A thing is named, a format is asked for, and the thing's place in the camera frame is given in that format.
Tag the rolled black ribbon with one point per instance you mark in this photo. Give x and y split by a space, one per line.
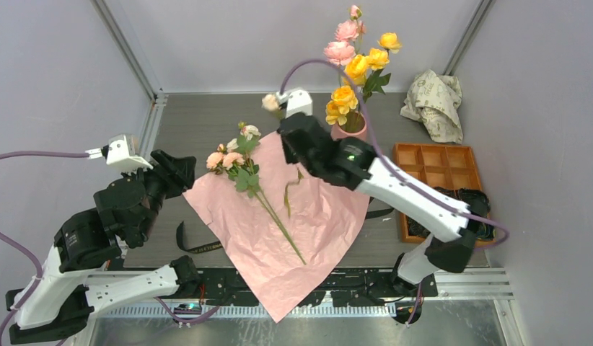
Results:
477 201
415 229
484 232

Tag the pink cylindrical vase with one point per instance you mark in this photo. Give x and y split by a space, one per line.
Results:
352 125

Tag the orange compartment tray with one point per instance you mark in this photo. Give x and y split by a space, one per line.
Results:
444 168

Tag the pink rose stem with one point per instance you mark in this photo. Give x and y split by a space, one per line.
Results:
345 51

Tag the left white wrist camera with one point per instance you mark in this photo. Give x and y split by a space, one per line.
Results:
121 153

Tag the rolled black ribbon back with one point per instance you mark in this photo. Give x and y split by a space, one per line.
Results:
477 201

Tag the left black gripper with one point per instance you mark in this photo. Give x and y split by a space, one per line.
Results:
179 172

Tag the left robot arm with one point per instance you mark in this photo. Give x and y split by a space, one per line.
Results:
59 301

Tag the rolled black ribbon front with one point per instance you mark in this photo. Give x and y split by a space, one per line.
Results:
484 232

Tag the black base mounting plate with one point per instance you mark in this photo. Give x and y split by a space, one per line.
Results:
348 287

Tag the small cream rose stem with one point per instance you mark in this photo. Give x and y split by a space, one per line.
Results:
271 104

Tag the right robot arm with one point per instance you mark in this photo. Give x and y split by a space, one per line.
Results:
451 242

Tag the peach rose spray stem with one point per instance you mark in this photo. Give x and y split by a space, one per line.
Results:
235 161

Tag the rolled black ribbon left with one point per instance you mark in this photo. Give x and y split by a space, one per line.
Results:
415 229

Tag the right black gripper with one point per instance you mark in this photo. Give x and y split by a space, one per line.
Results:
289 156

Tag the purple flower bouquet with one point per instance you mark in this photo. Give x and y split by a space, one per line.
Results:
325 221

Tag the yellow flower stem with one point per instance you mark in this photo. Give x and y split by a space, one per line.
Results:
366 70

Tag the crumpled printed paper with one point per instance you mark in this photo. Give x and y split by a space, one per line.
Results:
433 100

